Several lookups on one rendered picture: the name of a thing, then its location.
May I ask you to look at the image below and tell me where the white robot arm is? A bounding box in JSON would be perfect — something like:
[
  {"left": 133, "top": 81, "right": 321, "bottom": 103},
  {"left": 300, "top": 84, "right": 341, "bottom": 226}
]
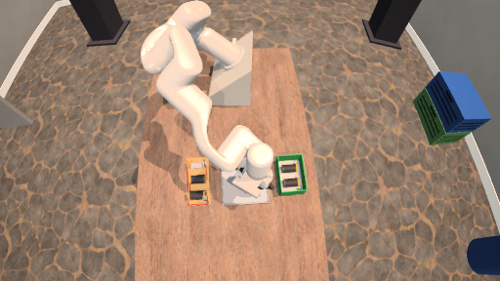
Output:
[{"left": 141, "top": 1, "right": 273, "bottom": 199}]

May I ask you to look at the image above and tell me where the green open box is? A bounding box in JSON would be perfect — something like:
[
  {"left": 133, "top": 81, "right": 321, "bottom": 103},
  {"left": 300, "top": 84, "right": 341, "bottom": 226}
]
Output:
[{"left": 275, "top": 154, "right": 308, "bottom": 196}]

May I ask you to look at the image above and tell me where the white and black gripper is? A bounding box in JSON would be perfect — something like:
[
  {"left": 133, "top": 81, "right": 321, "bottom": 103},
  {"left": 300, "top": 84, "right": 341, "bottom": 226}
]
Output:
[{"left": 239, "top": 164, "right": 274, "bottom": 190}]

